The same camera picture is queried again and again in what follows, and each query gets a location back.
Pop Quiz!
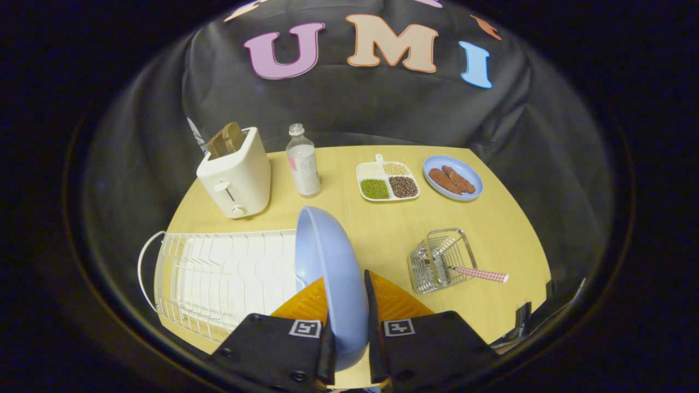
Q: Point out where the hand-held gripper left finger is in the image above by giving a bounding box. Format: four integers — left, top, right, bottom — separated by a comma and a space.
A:
210, 277, 336, 392

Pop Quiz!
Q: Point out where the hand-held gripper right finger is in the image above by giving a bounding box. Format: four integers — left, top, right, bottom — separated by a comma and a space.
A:
364, 270, 499, 385

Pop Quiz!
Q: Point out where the metal wire basket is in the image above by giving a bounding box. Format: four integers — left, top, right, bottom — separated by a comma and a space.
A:
407, 228, 478, 294

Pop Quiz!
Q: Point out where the spoon with red checkered handle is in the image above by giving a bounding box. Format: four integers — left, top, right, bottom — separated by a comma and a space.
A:
418, 254, 510, 283

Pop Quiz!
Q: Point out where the white wire dish rack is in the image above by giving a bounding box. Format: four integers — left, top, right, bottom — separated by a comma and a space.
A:
138, 229, 307, 343

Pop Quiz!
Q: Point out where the small blue plate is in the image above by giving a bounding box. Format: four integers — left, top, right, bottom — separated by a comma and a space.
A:
423, 155, 484, 201

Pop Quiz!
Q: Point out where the brown sausage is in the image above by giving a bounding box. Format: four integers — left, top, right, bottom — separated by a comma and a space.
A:
429, 168, 463, 195
442, 165, 476, 194

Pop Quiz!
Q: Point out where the white divided tray with beans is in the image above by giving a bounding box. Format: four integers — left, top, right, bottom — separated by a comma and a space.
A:
356, 154, 420, 202

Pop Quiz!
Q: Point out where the cream toaster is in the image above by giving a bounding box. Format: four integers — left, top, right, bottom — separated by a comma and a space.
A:
196, 127, 271, 219

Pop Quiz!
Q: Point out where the clear glass bottle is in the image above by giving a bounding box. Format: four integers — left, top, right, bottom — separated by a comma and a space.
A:
286, 123, 321, 197

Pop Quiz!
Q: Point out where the brown toast slice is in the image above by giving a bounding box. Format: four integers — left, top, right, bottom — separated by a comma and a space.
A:
206, 122, 246, 159

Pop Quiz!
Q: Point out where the black backdrop cloth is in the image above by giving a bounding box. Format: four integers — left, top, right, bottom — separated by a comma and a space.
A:
82, 0, 615, 350

